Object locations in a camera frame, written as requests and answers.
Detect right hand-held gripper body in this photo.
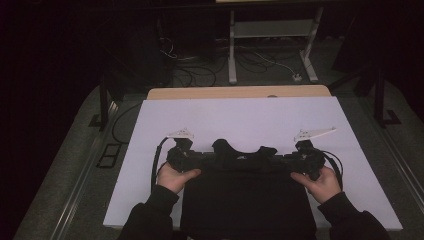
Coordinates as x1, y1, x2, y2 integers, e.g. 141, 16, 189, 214
290, 126, 337, 182

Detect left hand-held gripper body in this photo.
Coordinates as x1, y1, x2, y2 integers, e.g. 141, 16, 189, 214
166, 128, 204, 174

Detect black tank top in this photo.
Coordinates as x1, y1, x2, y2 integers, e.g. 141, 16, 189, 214
179, 138, 318, 240

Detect person's left hand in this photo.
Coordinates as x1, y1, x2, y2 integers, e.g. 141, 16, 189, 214
156, 162, 203, 194

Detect person's right hand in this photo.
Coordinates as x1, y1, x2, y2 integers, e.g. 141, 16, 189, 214
289, 165, 343, 205

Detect white board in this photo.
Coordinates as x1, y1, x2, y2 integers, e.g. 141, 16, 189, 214
103, 96, 404, 232

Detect black floor socket box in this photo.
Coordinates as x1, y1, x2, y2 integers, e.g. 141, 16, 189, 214
96, 143, 122, 169

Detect black metal stand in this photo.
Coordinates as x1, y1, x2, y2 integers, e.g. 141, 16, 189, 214
88, 74, 118, 132
373, 66, 403, 129

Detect left hand-held gripper cable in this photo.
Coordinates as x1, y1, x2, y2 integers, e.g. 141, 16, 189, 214
150, 136, 175, 194

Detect hand-held gripper cable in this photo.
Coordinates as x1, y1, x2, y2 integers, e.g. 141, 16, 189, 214
321, 149, 344, 192
150, 136, 175, 194

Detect right hand-held gripper cable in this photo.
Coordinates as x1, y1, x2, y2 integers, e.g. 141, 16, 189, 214
321, 149, 344, 192

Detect thin black cable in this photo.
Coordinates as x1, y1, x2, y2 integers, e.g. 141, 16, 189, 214
111, 102, 143, 146

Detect black floor cables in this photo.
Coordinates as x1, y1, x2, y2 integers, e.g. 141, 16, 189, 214
172, 63, 218, 88

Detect white floor cable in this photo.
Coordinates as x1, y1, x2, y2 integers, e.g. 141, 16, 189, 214
253, 49, 296, 77

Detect metal floor rail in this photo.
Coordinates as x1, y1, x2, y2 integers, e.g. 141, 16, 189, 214
379, 128, 424, 214
49, 101, 119, 240

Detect white metal desk frame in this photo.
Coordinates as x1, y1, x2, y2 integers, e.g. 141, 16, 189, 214
215, 0, 325, 85

